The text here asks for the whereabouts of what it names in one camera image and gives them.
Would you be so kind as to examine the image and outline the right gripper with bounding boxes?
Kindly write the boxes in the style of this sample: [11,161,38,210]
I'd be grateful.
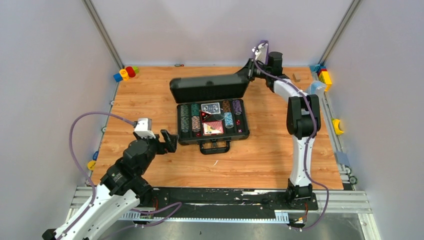
[231,58,270,82]

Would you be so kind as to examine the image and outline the olive blue chip stack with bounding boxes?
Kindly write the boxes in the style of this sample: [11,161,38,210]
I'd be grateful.
[180,104,191,118]
[180,116,190,133]

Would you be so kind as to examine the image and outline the purple poker chip stack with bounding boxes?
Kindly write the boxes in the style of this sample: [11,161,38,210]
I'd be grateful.
[232,99,243,115]

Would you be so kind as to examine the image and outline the teal green chip stack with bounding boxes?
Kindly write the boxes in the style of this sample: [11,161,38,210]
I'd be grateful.
[190,103,200,117]

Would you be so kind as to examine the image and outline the black triangular all-in marker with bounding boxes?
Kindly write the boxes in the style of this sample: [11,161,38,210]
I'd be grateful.
[200,111,213,122]

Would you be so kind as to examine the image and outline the red playing card deck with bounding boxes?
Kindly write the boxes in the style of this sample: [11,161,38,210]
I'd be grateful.
[202,121,224,136]

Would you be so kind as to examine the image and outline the black poker set case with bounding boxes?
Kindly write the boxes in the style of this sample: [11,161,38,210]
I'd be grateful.
[169,71,250,155]

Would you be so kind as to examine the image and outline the clear round dealer button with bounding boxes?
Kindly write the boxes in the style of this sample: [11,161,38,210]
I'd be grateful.
[213,113,225,121]

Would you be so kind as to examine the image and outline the light blue chip stack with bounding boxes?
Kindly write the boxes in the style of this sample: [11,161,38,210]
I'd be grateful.
[223,112,234,129]

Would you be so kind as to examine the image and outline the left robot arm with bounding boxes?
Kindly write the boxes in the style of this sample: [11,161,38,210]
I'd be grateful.
[42,129,179,240]

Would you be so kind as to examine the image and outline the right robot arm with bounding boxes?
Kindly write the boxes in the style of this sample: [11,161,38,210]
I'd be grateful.
[246,50,321,209]

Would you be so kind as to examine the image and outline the purple metronome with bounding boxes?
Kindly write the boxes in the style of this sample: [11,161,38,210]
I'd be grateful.
[258,40,269,48]

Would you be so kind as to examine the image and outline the brown poker chip stack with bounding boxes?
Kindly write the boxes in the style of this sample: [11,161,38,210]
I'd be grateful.
[222,100,232,113]

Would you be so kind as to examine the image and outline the small wooden block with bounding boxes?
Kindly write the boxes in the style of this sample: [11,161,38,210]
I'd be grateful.
[292,72,301,83]

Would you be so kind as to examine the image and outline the blue playing card deck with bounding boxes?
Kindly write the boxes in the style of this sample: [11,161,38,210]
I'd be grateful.
[201,102,221,115]

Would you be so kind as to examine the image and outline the clear plastic bag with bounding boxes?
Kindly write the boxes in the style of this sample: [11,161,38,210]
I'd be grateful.
[305,80,327,99]

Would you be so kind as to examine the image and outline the colourful toy blocks right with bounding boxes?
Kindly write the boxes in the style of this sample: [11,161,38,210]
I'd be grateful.
[309,64,333,92]

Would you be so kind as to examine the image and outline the colourful toy blocks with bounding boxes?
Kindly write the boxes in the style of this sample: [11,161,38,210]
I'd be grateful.
[309,64,333,92]
[113,66,140,83]

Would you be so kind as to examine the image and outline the yellow round tag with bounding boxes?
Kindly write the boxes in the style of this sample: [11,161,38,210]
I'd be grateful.
[86,160,97,171]

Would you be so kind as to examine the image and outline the colourful toy blocks left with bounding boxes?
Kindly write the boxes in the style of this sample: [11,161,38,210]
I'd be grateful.
[113,66,140,83]

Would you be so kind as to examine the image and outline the yellow curved toy piece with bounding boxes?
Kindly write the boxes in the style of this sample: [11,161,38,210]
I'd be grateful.
[332,118,344,136]

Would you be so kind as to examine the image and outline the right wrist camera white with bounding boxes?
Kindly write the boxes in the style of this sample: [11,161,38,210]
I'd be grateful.
[252,45,269,64]

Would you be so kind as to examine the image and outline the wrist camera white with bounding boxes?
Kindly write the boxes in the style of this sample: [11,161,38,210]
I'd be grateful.
[133,117,156,139]
[252,45,269,64]

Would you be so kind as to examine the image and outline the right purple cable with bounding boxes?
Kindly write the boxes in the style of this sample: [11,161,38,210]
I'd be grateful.
[253,40,330,231]

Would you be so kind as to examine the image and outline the purple cable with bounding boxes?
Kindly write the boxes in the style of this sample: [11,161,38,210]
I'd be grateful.
[54,111,183,240]
[253,40,330,231]

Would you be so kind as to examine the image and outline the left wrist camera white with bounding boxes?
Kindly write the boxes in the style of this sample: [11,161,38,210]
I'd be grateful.
[133,117,156,139]

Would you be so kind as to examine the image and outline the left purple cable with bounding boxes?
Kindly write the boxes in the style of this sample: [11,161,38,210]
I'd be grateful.
[54,111,183,240]

